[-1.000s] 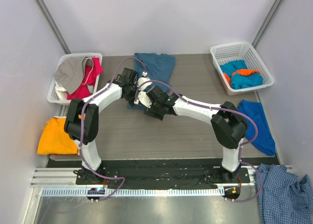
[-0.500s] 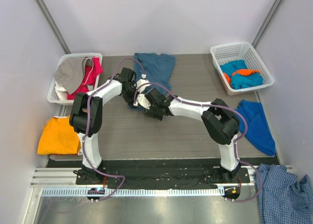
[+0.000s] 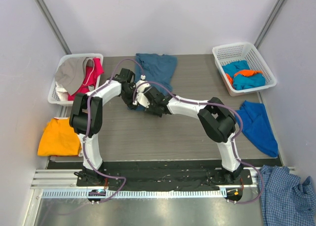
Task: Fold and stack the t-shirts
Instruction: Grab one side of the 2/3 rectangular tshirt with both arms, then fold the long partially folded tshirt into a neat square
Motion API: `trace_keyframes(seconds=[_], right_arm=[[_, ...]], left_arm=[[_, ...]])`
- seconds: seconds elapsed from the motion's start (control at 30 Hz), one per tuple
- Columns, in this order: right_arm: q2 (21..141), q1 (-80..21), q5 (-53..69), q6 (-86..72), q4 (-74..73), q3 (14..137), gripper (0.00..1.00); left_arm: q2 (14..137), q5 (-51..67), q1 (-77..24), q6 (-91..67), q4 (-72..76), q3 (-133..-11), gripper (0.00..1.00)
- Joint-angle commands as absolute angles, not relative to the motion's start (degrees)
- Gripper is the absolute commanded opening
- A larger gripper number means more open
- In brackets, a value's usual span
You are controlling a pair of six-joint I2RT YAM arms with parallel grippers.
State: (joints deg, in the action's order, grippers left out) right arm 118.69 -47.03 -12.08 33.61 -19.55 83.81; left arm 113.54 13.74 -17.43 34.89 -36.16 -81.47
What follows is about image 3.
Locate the yellow orange folded shirt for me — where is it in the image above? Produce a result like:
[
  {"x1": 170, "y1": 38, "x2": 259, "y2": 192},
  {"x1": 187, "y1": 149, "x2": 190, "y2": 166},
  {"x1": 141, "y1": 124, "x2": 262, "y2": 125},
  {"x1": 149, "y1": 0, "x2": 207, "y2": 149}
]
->
[{"x1": 37, "y1": 117, "x2": 82, "y2": 157}]

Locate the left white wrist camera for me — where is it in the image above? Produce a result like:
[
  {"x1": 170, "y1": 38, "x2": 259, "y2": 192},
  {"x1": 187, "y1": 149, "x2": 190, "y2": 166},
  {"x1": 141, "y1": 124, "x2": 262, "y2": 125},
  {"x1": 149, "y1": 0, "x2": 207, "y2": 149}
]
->
[{"x1": 135, "y1": 75, "x2": 151, "y2": 94}]

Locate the pink shirt in basket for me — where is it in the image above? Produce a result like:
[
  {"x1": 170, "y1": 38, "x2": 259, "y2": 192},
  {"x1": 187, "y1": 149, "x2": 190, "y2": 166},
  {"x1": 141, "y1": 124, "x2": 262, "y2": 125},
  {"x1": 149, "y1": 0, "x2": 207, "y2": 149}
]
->
[{"x1": 68, "y1": 57, "x2": 104, "y2": 101}]

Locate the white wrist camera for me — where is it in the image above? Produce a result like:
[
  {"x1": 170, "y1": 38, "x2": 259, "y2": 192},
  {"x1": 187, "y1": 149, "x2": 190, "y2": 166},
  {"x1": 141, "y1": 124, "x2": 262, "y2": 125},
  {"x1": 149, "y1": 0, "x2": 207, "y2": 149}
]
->
[
  {"x1": 133, "y1": 93, "x2": 150, "y2": 108},
  {"x1": 135, "y1": 75, "x2": 151, "y2": 94}
]

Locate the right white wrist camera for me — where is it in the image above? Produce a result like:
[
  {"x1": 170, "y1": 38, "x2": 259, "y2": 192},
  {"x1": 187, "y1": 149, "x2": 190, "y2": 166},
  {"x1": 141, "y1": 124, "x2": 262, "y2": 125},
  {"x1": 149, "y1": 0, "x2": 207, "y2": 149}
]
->
[{"x1": 133, "y1": 93, "x2": 150, "y2": 108}]

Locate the dark teal blue t-shirt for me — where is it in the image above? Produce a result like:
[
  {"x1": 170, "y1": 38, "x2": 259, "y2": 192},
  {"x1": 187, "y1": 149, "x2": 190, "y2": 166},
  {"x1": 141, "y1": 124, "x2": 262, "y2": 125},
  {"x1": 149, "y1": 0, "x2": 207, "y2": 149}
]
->
[{"x1": 127, "y1": 53, "x2": 178, "y2": 112}]

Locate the white slotted cable duct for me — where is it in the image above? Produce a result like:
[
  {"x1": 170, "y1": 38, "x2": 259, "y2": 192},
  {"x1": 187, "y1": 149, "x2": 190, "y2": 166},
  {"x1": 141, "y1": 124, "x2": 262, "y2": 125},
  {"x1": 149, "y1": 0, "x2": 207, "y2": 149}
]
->
[{"x1": 42, "y1": 188, "x2": 227, "y2": 199}]

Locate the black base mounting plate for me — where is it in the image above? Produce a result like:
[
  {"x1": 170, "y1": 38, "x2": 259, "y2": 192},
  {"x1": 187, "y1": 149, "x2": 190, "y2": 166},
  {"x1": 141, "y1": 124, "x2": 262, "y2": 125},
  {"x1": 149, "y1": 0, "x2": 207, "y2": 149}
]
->
[{"x1": 74, "y1": 160, "x2": 253, "y2": 191}]

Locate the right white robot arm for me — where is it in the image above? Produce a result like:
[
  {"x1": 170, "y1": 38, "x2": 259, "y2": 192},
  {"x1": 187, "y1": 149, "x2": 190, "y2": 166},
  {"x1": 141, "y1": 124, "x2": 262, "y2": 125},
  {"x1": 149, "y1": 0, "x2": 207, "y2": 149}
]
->
[{"x1": 135, "y1": 86, "x2": 243, "y2": 184}]

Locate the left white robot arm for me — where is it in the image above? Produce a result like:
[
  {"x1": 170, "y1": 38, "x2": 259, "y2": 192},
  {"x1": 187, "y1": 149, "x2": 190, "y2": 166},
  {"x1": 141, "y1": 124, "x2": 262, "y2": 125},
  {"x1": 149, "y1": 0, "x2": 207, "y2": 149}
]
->
[{"x1": 69, "y1": 68, "x2": 137, "y2": 186}]

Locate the turquoise shirt in basket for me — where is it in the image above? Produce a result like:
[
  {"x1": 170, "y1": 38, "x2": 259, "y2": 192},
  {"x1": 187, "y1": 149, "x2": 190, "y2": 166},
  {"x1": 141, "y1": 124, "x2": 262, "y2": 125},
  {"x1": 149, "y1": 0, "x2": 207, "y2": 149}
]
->
[{"x1": 223, "y1": 60, "x2": 266, "y2": 90}]

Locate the right corner metal post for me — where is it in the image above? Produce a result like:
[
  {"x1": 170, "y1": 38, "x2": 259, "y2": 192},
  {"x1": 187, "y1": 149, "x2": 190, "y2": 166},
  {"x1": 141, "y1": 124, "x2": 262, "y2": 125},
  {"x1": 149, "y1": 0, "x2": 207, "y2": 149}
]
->
[{"x1": 254, "y1": 0, "x2": 287, "y2": 48}]

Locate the aluminium rail frame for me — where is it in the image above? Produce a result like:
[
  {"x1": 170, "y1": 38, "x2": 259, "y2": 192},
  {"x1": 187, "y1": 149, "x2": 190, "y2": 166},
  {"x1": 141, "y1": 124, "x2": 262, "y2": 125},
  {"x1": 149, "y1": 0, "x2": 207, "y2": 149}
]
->
[{"x1": 30, "y1": 165, "x2": 296, "y2": 189}]

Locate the corner metal post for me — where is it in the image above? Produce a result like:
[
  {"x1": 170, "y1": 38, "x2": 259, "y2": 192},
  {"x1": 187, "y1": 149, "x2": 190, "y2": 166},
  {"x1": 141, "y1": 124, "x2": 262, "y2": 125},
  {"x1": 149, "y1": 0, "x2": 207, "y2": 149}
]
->
[
  {"x1": 35, "y1": 0, "x2": 72, "y2": 55},
  {"x1": 254, "y1": 0, "x2": 287, "y2": 48}
]

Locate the left corner metal post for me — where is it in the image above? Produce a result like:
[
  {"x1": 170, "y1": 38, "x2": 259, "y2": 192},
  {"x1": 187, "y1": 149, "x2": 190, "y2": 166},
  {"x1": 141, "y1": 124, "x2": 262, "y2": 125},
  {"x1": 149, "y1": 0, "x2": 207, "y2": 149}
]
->
[{"x1": 35, "y1": 0, "x2": 72, "y2": 55}]

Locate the orange shirt in basket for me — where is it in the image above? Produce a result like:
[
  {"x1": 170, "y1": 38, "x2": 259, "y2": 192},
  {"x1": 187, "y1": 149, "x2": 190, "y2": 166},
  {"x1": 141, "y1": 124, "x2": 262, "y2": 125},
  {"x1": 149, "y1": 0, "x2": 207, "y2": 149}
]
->
[{"x1": 225, "y1": 70, "x2": 263, "y2": 85}]

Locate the bright blue folded shirt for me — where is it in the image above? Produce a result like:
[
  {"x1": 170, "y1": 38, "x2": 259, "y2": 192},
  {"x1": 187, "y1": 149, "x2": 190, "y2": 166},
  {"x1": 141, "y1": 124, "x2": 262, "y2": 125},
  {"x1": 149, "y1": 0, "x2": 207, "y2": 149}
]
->
[{"x1": 236, "y1": 101, "x2": 278, "y2": 158}]

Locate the white plastic basket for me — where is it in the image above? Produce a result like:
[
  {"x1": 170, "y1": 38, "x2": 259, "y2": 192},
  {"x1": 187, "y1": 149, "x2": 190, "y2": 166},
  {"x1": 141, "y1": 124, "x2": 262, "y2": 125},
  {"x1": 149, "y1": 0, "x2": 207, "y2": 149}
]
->
[
  {"x1": 212, "y1": 42, "x2": 277, "y2": 96},
  {"x1": 47, "y1": 53, "x2": 104, "y2": 107}
]

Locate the white shirt in basket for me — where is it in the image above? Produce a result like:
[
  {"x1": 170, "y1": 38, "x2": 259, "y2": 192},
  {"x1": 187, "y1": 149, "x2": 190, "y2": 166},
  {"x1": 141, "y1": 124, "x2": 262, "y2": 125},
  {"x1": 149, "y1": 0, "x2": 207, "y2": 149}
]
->
[{"x1": 55, "y1": 82, "x2": 68, "y2": 101}]

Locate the blue checkered cloth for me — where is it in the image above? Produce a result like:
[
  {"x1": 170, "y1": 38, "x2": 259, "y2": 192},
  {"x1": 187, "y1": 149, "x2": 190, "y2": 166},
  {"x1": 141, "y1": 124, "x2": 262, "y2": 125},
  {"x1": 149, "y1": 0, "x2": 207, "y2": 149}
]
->
[{"x1": 259, "y1": 165, "x2": 316, "y2": 226}]

